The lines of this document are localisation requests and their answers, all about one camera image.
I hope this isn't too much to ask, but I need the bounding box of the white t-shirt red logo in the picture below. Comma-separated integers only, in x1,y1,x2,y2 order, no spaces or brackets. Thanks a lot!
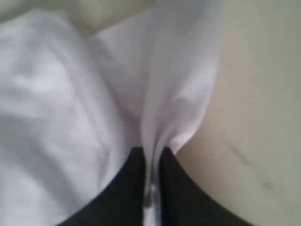
0,0,221,226

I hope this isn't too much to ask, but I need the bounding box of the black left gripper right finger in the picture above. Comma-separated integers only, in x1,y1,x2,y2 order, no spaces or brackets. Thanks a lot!
159,147,250,226

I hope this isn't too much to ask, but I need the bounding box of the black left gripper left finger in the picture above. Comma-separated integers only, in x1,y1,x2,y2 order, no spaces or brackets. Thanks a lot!
60,147,145,226

